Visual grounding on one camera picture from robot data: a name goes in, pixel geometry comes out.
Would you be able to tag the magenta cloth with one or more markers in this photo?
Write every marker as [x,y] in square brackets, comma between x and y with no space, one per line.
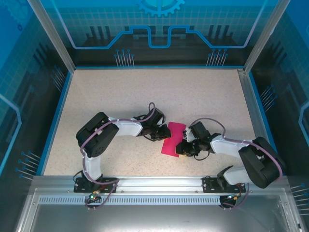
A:
[170,148]

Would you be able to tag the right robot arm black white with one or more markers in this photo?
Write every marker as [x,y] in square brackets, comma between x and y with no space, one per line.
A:
[260,162]

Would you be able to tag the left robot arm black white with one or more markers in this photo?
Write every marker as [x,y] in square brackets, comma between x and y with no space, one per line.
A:
[96,140]

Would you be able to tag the aluminium sheet panel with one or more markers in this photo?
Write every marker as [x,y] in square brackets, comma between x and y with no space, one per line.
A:
[157,217]

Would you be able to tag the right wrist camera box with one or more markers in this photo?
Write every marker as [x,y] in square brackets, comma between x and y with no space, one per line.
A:
[187,135]

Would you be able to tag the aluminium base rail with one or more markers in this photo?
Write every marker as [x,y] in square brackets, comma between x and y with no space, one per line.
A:
[157,182]

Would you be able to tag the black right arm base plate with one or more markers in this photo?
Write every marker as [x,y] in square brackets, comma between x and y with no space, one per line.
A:
[210,184]

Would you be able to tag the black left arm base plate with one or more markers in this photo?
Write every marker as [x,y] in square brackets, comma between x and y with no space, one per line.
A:
[108,184]

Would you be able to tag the aluminium side rail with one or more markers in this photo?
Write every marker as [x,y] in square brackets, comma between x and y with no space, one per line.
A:
[246,91]

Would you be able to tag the aluminium frame post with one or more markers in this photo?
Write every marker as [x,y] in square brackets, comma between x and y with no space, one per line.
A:
[265,36]
[51,36]

